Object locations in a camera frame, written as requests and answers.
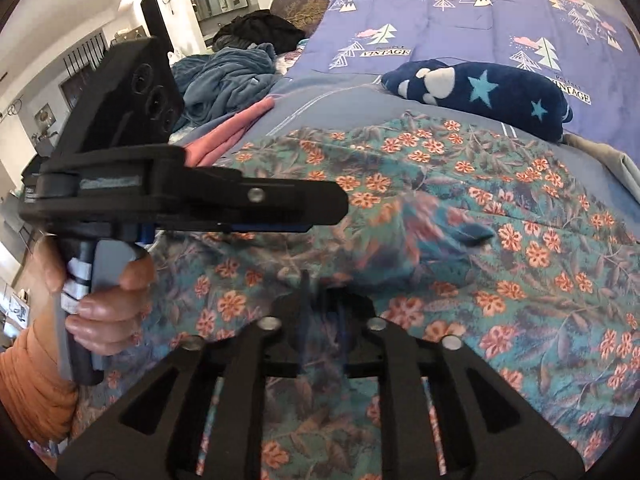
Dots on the blue fleece blanket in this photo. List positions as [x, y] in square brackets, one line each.
[225, 75]

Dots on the teal floral garment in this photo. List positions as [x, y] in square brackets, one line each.
[500, 270]

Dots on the blue-grey striped blanket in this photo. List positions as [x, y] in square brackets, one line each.
[320, 105]

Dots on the black television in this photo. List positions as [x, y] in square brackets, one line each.
[152, 20]

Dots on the brown patterned pillow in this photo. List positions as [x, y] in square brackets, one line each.
[305, 5]

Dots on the navy star-print fleece garment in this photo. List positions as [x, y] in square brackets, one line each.
[500, 95]

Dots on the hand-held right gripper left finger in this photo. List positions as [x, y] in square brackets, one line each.
[292, 332]

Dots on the pink garment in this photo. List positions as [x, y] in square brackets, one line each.
[235, 130]

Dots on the person's left forearm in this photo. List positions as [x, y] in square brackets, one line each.
[35, 390]

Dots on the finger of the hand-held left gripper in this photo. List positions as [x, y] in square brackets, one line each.
[280, 200]

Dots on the pile of black clothes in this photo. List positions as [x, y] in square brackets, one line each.
[260, 27]

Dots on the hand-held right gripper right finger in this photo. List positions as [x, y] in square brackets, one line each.
[350, 332]

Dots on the beige folded garment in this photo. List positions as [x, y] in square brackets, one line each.
[620, 170]

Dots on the small framed picture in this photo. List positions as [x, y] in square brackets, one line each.
[45, 119]

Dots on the purple tree-print bed sheet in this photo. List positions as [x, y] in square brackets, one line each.
[450, 25]

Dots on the person's left hand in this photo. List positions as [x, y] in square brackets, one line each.
[112, 317]

